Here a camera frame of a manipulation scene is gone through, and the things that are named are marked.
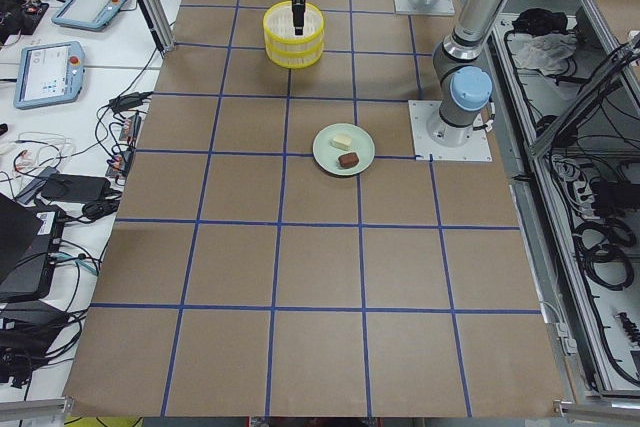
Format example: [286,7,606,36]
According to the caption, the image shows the light green plate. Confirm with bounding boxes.
[312,123,376,176]

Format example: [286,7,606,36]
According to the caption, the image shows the brown bun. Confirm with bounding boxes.
[338,152,360,169]

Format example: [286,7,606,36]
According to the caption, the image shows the black laptop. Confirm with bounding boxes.
[1,195,64,302]

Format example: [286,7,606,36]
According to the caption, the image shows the crumpled white cloth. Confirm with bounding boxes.
[514,33,578,76]

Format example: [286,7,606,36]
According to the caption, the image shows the white bun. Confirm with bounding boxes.
[330,133,352,151]

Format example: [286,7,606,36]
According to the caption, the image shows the blue teach pendant far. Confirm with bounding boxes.
[52,0,127,31]

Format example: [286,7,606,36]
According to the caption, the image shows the yellow steamer layer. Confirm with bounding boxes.
[263,0,326,47]
[265,41,324,69]

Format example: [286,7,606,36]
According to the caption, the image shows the blue teach pendant near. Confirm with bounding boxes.
[13,41,85,110]

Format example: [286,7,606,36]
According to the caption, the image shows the black power adapter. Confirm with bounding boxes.
[40,173,110,203]

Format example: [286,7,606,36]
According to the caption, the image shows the blue teach pendant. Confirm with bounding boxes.
[13,41,85,110]
[52,0,127,31]

